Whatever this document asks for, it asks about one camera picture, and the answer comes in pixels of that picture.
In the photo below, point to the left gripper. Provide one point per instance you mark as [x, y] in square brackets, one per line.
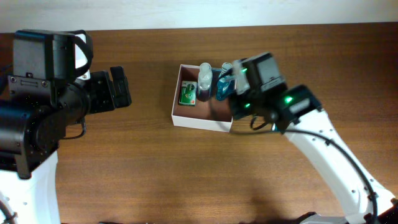
[101, 92]

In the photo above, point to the clear dark liquid bottle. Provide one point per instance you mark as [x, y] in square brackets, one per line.
[205, 78]

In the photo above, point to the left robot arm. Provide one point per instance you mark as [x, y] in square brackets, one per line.
[50, 88]

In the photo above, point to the green Dettol soap box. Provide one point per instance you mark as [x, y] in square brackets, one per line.
[188, 92]

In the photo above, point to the teal mouthwash bottle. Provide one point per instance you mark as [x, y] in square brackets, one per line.
[226, 83]

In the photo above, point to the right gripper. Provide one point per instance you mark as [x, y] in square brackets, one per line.
[237, 104]

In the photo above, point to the white cardboard box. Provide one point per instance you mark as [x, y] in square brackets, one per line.
[211, 115]

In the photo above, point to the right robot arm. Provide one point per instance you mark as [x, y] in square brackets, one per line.
[296, 113]

